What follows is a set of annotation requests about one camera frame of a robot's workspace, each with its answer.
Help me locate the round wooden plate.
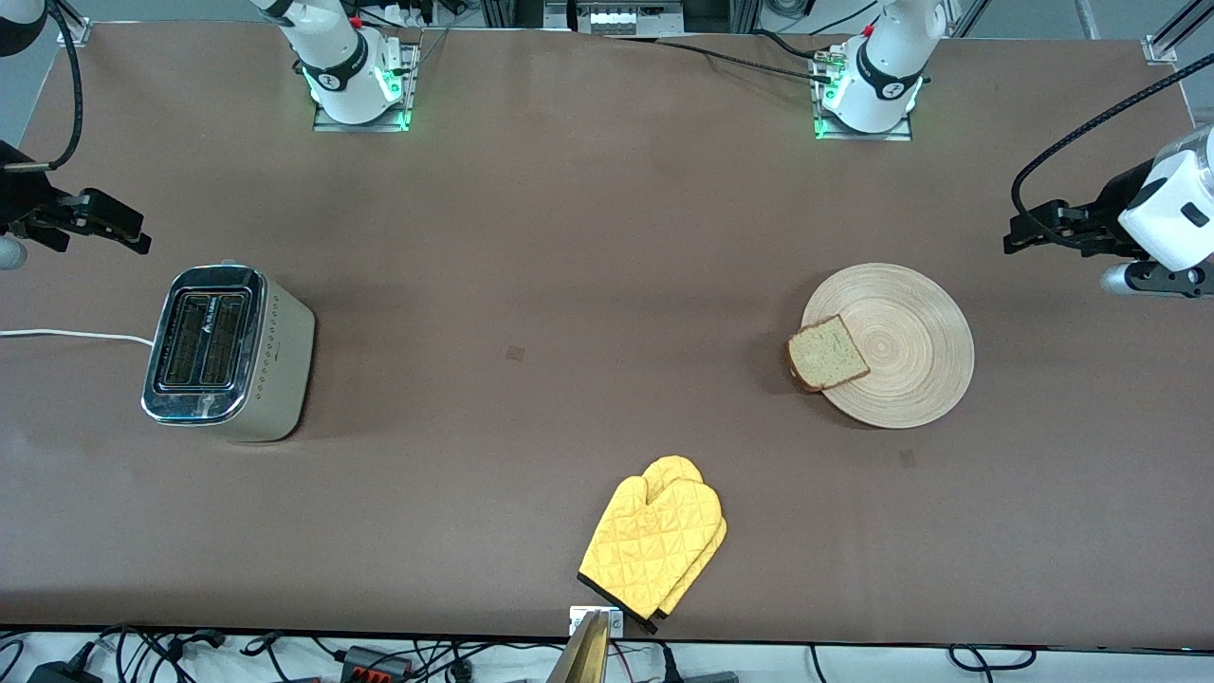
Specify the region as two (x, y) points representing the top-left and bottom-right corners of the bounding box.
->
(801, 263), (976, 430)

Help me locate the brown bread slice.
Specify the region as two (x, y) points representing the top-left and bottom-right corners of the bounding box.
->
(785, 314), (872, 394)

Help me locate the silver two-slot toaster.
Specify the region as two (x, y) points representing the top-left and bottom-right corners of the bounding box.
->
(140, 262), (317, 444)

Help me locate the yellow quilted oven mitt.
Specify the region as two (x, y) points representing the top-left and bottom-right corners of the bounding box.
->
(578, 474), (722, 622)
(643, 455), (728, 635)

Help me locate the grey power strip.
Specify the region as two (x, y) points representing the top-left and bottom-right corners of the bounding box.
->
(575, 2), (686, 37)

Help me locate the black orange connector block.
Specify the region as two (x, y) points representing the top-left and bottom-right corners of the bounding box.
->
(340, 646), (414, 680)

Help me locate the brass coloured metal bar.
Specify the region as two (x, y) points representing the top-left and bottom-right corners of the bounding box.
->
(544, 610), (610, 683)

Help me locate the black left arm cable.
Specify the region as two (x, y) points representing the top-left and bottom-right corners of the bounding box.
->
(1010, 52), (1214, 224)

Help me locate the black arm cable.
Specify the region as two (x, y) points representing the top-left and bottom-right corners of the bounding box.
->
(1010, 52), (1214, 224)
(3, 0), (86, 173)

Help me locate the white toaster power cord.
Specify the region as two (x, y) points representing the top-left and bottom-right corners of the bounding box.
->
(0, 327), (156, 348)

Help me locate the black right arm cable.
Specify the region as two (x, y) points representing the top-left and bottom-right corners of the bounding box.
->
(3, 0), (86, 173)

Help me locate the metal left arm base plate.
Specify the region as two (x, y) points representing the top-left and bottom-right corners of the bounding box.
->
(813, 47), (914, 143)

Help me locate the short black table cable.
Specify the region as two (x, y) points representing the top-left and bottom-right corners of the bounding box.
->
(754, 28), (836, 63)

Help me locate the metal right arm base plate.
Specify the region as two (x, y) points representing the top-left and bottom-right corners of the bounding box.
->
(313, 38), (419, 134)

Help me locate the long black table cable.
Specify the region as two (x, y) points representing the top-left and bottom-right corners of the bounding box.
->
(607, 36), (834, 84)

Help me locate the looped black floor cable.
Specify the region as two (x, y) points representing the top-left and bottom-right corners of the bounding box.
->
(948, 644), (1037, 674)

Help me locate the small metal table bracket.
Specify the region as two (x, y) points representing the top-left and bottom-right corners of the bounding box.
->
(569, 607), (625, 637)

